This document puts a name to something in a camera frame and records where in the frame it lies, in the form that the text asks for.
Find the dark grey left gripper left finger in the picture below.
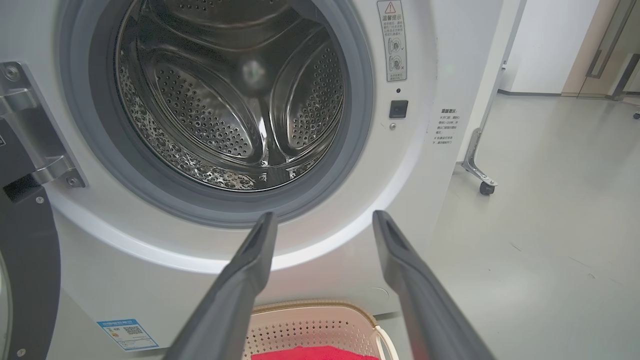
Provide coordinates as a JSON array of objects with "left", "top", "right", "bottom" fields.
[{"left": 165, "top": 211, "right": 279, "bottom": 360}]

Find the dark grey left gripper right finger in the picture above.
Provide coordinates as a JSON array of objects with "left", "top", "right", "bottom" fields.
[{"left": 372, "top": 210, "right": 496, "bottom": 360}]

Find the red garment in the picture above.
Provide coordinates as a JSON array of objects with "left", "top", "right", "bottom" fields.
[{"left": 250, "top": 345, "right": 381, "bottom": 360}]

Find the black round glass washer door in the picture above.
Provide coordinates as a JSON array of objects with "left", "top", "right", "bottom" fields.
[{"left": 0, "top": 132, "right": 62, "bottom": 360}]

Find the cream perforated laundry basket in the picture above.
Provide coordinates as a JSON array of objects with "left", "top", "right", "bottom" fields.
[{"left": 243, "top": 300, "right": 401, "bottom": 360}]

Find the white front-load washing machine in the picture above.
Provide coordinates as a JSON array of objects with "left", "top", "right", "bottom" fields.
[{"left": 0, "top": 0, "right": 506, "bottom": 360}]

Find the silver door hinge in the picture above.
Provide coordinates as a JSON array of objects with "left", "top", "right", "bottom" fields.
[{"left": 0, "top": 61, "right": 87, "bottom": 190}]

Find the blue energy label sticker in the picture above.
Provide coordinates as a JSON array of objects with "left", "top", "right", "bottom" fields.
[{"left": 96, "top": 318, "right": 160, "bottom": 352}]

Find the metal wheeled stand leg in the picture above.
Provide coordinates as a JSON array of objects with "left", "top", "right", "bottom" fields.
[{"left": 456, "top": 0, "right": 527, "bottom": 196}]

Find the black text instruction label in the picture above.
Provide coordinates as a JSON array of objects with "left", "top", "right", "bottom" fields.
[{"left": 433, "top": 107, "right": 461, "bottom": 147}]

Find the grey warning sticker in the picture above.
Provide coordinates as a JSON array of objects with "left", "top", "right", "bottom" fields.
[{"left": 376, "top": 0, "right": 408, "bottom": 83}]

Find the glass door with metal handle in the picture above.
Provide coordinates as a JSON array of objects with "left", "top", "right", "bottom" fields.
[{"left": 562, "top": 0, "right": 640, "bottom": 101}]

